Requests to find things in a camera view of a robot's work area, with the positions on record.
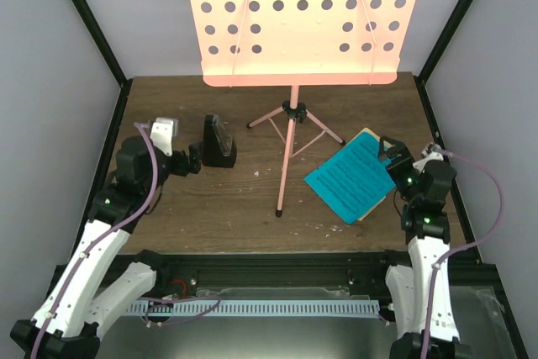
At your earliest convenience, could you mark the black metronome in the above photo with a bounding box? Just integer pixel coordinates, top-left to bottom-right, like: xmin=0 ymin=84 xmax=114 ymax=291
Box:
xmin=201 ymin=115 xmax=237 ymax=168

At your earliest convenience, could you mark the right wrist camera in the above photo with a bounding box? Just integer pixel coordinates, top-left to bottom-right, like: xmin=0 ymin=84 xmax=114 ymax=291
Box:
xmin=413 ymin=142 xmax=444 ymax=172

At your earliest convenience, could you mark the blue sheet music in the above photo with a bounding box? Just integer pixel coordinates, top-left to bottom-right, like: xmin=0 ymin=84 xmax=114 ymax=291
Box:
xmin=303 ymin=131 xmax=398 ymax=224

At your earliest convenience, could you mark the light blue slotted cable duct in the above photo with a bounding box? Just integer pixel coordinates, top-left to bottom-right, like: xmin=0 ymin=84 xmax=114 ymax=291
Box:
xmin=126 ymin=300 xmax=380 ymax=319

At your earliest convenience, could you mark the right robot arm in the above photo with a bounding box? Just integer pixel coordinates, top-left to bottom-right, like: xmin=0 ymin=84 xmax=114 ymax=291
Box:
xmin=373 ymin=136 xmax=472 ymax=358

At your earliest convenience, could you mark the black frame post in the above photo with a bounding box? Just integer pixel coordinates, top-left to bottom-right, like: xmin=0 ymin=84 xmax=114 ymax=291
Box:
xmin=45 ymin=0 xmax=129 ymax=87
xmin=419 ymin=0 xmax=500 ymax=82

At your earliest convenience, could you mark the yellow sheet music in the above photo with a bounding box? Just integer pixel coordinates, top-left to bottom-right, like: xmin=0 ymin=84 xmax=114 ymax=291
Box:
xmin=345 ymin=127 xmax=394 ymax=221

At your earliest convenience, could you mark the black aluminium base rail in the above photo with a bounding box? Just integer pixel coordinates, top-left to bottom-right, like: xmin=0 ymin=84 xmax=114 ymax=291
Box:
xmin=54 ymin=251 xmax=499 ymax=297

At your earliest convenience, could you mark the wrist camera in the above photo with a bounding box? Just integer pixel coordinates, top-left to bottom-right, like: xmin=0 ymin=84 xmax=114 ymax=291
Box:
xmin=413 ymin=142 xmax=444 ymax=172
xmin=150 ymin=117 xmax=178 ymax=156

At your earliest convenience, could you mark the right black frame post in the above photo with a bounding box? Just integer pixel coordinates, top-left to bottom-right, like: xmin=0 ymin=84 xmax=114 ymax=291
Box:
xmin=419 ymin=0 xmax=500 ymax=82

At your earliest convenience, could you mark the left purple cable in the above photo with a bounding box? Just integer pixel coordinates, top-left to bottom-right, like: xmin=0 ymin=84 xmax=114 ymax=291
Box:
xmin=31 ymin=121 xmax=163 ymax=359

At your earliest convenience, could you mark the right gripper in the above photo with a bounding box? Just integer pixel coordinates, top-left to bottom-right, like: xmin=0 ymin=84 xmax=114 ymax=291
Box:
xmin=377 ymin=137 xmax=420 ymax=204

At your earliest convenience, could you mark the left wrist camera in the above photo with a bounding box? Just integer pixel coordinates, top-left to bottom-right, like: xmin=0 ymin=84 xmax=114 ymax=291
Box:
xmin=150 ymin=117 xmax=178 ymax=156

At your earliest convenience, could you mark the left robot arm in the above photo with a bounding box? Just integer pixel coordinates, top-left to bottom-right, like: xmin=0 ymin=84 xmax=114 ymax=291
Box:
xmin=10 ymin=135 xmax=203 ymax=358

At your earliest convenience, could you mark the pink music stand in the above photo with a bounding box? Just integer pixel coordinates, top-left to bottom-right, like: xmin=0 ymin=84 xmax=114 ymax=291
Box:
xmin=180 ymin=0 xmax=430 ymax=218

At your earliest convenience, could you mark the left black frame post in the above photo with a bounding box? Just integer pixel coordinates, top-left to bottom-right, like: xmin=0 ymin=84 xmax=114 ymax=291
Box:
xmin=45 ymin=0 xmax=129 ymax=87

